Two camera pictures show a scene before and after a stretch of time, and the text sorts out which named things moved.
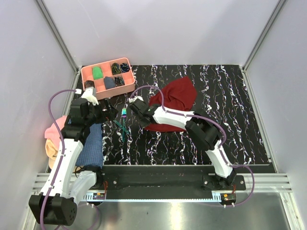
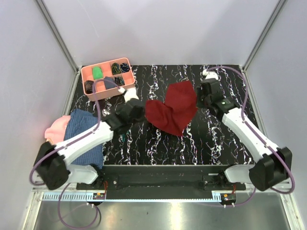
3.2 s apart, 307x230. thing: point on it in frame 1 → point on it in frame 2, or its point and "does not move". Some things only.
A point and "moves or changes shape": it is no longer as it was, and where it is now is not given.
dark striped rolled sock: x=119 y=81 does not move
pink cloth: x=52 y=132 does not move
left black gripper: x=111 y=112 → x=142 y=116
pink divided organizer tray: x=111 y=78 does not move
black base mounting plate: x=166 y=177 does not move
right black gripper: x=144 y=124 → x=200 y=92
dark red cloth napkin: x=181 y=95 moves or changes shape
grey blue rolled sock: x=109 y=81 does not move
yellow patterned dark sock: x=115 y=68 does not move
